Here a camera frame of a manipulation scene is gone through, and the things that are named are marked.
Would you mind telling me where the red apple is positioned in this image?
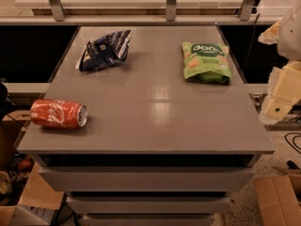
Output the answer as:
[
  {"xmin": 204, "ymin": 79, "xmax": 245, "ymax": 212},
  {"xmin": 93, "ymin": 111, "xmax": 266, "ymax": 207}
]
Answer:
[{"xmin": 17, "ymin": 159, "xmax": 34, "ymax": 171}]

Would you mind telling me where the red coke can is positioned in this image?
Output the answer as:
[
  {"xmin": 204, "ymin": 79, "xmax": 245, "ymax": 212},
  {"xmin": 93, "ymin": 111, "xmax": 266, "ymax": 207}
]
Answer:
[{"xmin": 30, "ymin": 99, "xmax": 87, "ymax": 129}]

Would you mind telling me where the metal railing frame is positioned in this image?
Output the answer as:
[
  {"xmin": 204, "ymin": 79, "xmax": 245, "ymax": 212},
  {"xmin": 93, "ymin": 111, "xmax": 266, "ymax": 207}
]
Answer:
[{"xmin": 0, "ymin": 0, "xmax": 296, "ymax": 25}]

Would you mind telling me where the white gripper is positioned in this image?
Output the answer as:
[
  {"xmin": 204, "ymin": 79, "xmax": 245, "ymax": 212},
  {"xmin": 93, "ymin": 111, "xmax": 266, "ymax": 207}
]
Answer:
[{"xmin": 260, "ymin": 60, "xmax": 301, "ymax": 125}]

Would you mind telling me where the blue chip bag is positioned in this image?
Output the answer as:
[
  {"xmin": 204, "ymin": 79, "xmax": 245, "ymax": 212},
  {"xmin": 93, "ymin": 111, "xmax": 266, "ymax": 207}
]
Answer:
[{"xmin": 76, "ymin": 30, "xmax": 132, "ymax": 72}]

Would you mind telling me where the black floor cable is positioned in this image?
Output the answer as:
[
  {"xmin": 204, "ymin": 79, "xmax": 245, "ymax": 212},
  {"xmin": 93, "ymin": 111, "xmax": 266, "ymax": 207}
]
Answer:
[{"xmin": 284, "ymin": 132, "xmax": 301, "ymax": 154}]

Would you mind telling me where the cardboard box left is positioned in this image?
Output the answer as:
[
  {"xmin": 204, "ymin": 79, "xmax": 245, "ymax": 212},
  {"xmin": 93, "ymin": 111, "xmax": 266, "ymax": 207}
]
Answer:
[{"xmin": 0, "ymin": 163, "xmax": 64, "ymax": 226}]

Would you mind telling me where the cardboard box right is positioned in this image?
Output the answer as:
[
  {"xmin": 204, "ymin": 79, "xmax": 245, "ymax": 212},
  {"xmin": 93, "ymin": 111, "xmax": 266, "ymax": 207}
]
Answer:
[{"xmin": 253, "ymin": 174, "xmax": 301, "ymax": 226}]

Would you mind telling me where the grey drawer cabinet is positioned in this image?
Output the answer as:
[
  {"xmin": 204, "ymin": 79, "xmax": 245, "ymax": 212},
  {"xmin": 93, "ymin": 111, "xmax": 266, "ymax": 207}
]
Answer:
[{"xmin": 19, "ymin": 26, "xmax": 275, "ymax": 226}]

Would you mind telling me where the green chip bag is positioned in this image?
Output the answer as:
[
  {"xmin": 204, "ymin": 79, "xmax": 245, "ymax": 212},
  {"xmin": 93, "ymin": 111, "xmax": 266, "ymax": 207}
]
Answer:
[{"xmin": 182, "ymin": 41, "xmax": 232, "ymax": 84}]

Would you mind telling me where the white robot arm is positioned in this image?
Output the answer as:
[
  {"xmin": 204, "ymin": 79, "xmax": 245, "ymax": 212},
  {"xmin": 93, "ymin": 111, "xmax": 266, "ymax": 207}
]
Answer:
[{"xmin": 259, "ymin": 0, "xmax": 301, "ymax": 125}]

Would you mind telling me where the cardboard box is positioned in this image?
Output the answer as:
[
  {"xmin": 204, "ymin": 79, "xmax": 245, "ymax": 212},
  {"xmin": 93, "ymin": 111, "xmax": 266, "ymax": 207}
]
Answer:
[
  {"xmin": 0, "ymin": 163, "xmax": 64, "ymax": 226},
  {"xmin": 253, "ymin": 174, "xmax": 301, "ymax": 226}
]

